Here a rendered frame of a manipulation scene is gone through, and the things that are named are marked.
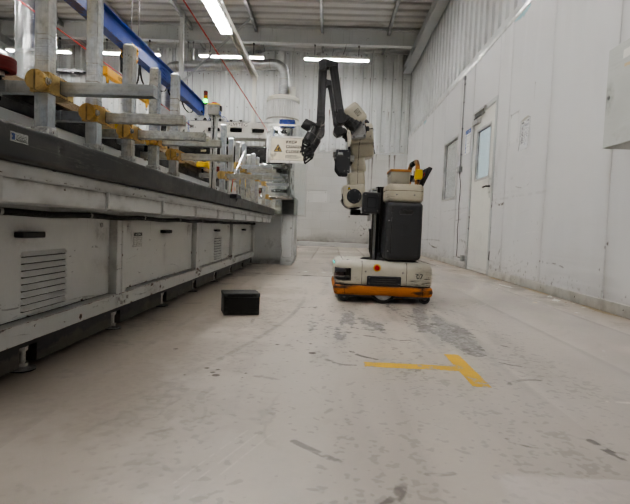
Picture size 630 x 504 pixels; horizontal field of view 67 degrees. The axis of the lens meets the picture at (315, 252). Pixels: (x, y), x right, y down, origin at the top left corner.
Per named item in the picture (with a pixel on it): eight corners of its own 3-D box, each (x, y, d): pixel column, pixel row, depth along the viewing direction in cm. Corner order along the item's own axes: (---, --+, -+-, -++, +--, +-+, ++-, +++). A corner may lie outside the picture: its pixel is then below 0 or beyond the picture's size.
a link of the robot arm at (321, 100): (327, 58, 318) (327, 64, 329) (318, 58, 318) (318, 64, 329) (324, 124, 320) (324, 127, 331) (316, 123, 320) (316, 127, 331)
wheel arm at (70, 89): (157, 103, 126) (158, 86, 126) (152, 99, 122) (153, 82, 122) (-5, 97, 127) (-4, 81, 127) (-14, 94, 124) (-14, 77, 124)
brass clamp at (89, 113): (116, 129, 155) (117, 113, 155) (96, 120, 141) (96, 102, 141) (97, 128, 155) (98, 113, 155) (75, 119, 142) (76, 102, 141)
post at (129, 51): (134, 181, 173) (136, 46, 171) (130, 180, 170) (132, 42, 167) (124, 181, 174) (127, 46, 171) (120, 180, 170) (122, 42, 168)
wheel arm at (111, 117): (186, 129, 151) (186, 115, 151) (182, 127, 148) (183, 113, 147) (50, 124, 152) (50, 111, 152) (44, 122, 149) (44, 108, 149)
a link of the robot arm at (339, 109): (338, 55, 318) (337, 60, 328) (318, 58, 318) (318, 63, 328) (347, 122, 320) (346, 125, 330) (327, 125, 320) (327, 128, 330)
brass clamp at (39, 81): (75, 104, 130) (76, 85, 130) (46, 89, 116) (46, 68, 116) (53, 103, 130) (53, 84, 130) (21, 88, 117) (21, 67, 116)
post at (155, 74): (158, 187, 198) (161, 69, 196) (155, 186, 195) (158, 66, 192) (150, 186, 199) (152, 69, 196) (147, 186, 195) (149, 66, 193)
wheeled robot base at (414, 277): (414, 288, 384) (416, 257, 383) (433, 300, 321) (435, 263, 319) (330, 285, 384) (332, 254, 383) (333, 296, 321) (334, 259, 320)
